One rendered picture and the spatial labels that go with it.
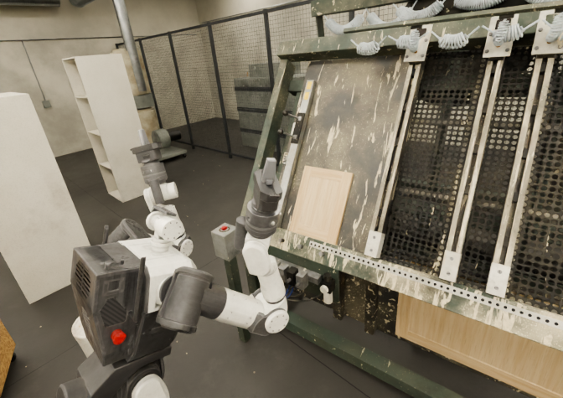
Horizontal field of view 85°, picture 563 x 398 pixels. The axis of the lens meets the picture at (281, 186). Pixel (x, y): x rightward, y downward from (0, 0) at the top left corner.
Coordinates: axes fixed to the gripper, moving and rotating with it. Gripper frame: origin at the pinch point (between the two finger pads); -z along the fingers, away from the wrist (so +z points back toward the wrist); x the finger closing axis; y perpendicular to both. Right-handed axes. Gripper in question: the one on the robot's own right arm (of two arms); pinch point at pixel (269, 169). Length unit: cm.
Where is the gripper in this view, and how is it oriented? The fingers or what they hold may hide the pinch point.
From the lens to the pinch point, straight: 73.9
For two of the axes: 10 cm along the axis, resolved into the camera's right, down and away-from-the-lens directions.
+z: -1.6, 8.4, 5.1
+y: 9.6, 0.1, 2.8
